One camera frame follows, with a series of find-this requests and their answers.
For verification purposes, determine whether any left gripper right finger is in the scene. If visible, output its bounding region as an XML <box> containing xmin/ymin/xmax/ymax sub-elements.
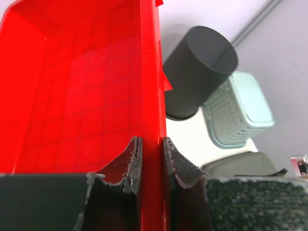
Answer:
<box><xmin>163</xmin><ymin>137</ymin><xmax>308</xmax><ymax>231</ymax></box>

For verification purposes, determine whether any grey plastic tray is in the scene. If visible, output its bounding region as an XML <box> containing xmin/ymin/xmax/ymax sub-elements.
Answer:
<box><xmin>201</xmin><ymin>152</ymin><xmax>277</xmax><ymax>177</ymax></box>

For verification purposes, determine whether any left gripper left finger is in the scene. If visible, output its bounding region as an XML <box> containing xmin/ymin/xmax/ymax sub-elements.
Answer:
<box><xmin>0</xmin><ymin>137</ymin><xmax>142</xmax><ymax>231</ymax></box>

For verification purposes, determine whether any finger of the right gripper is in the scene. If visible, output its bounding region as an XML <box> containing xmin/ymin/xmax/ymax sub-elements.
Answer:
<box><xmin>235</xmin><ymin>168</ymin><xmax>288</xmax><ymax>177</ymax></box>

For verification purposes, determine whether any large black plastic bucket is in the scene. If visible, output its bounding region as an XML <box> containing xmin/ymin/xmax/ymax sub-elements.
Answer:
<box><xmin>163</xmin><ymin>26</ymin><xmax>238</xmax><ymax>120</ymax></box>

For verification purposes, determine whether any teal perforated plastic basket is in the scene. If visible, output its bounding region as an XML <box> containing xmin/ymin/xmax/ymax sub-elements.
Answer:
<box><xmin>203</xmin><ymin>71</ymin><xmax>275</xmax><ymax>149</ymax></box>

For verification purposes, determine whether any red plastic tray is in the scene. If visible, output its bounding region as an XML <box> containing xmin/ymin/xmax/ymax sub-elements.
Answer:
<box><xmin>0</xmin><ymin>0</ymin><xmax>171</xmax><ymax>231</ymax></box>

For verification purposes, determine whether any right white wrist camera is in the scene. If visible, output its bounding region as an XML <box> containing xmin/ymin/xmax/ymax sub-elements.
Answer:
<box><xmin>291</xmin><ymin>154</ymin><xmax>308</xmax><ymax>178</ymax></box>

